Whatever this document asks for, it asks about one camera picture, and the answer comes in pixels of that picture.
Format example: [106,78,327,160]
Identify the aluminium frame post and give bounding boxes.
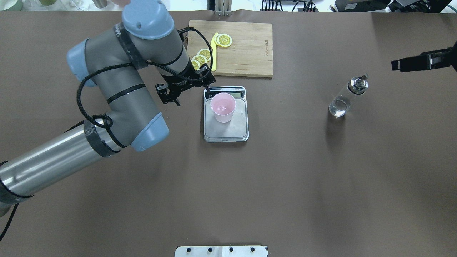
[214,0,233,16]

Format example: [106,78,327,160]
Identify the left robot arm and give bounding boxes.
[0,0,216,216]

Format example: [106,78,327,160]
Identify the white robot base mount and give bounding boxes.
[174,245,269,257]

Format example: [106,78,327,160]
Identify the yellow plastic knife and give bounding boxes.
[210,32,219,71]

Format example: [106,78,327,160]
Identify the silver digital kitchen scale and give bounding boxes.
[202,86,250,143]

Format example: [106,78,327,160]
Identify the black label box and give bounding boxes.
[334,0,391,12]

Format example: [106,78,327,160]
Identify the lemon slice under knife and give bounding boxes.
[215,34,233,48]

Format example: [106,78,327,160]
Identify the bamboo cutting board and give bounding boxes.
[188,20,273,78]

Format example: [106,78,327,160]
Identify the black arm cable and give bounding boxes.
[76,27,214,131]

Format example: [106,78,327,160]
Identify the lemon slice near handle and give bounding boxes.
[191,60,200,71]

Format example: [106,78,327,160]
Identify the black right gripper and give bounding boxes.
[391,42,457,72]

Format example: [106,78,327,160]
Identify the glass sauce bottle steel top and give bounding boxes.
[328,73,369,117]

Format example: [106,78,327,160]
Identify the pink plastic cup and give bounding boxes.
[210,92,236,123]

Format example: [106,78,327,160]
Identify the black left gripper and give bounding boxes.
[155,64,216,107]

